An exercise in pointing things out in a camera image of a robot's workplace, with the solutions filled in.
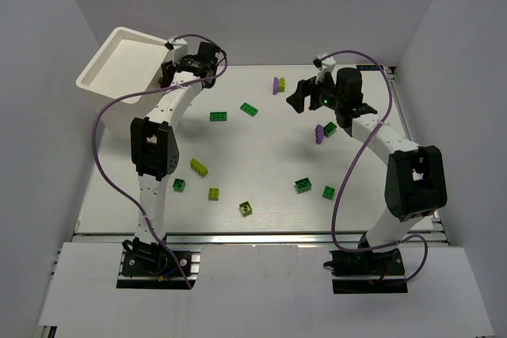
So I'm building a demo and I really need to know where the green flat lego long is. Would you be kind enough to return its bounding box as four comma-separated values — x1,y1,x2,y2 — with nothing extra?
209,112,227,122

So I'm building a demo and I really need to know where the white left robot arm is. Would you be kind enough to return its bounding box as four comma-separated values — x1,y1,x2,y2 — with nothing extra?
130,41,220,245

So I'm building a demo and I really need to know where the lime lego brick top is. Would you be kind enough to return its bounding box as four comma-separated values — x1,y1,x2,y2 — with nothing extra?
278,78,286,93

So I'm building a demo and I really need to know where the green lego brick lower right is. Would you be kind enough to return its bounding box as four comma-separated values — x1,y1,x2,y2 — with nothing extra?
295,177,312,193

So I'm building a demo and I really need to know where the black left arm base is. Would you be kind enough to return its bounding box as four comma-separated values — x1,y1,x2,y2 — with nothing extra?
116,237,196,291

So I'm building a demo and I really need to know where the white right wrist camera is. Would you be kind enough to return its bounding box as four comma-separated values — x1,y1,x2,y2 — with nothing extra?
312,52,336,83

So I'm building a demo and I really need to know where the purple lego brick right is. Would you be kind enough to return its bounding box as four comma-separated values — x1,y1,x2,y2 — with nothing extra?
314,124,325,145

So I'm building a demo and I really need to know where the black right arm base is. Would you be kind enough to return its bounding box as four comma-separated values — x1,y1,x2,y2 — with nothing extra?
323,249,408,294

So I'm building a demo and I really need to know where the lime lego with stud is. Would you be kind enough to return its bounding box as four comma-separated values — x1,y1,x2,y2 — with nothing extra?
238,201,253,217

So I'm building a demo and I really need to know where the green small lego right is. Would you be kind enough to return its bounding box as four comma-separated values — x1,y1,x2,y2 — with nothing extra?
322,186,336,199

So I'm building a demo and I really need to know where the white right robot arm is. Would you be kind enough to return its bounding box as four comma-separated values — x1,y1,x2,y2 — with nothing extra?
286,67,448,253

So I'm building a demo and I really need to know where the lime square lego brick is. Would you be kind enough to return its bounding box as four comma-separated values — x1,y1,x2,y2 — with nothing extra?
208,188,219,201

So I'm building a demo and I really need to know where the green small lego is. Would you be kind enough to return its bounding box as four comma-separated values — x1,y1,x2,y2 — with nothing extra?
172,178,186,192
322,186,336,199

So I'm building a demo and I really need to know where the lime long lego brick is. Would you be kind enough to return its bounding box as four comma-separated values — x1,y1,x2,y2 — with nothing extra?
189,158,208,177

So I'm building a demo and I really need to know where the green lego beside purple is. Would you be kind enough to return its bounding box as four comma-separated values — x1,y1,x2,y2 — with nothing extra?
323,122,337,138

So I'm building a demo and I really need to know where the green lego brick tilted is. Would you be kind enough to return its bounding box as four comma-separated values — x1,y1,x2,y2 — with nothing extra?
240,102,258,116

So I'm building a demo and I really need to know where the white drawer cabinet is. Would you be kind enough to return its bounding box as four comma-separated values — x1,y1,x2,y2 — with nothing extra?
76,27,172,140

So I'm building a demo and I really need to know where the green small lego left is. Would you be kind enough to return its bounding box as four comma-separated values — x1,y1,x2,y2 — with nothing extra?
172,178,186,192

